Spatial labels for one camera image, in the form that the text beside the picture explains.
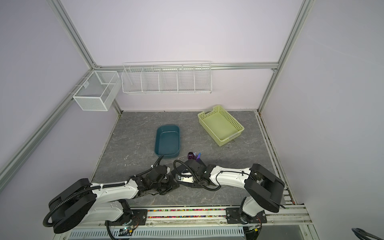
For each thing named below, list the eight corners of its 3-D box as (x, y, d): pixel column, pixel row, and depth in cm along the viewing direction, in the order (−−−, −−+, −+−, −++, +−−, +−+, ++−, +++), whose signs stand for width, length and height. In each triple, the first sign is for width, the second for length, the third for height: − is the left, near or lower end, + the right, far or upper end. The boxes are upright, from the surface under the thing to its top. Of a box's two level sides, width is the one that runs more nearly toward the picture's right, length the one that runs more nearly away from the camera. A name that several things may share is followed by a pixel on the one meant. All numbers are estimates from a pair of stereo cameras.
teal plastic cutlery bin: (152, 158, 97) (150, 154, 92) (158, 129, 112) (157, 124, 107) (179, 158, 97) (178, 154, 92) (181, 129, 112) (181, 124, 107)
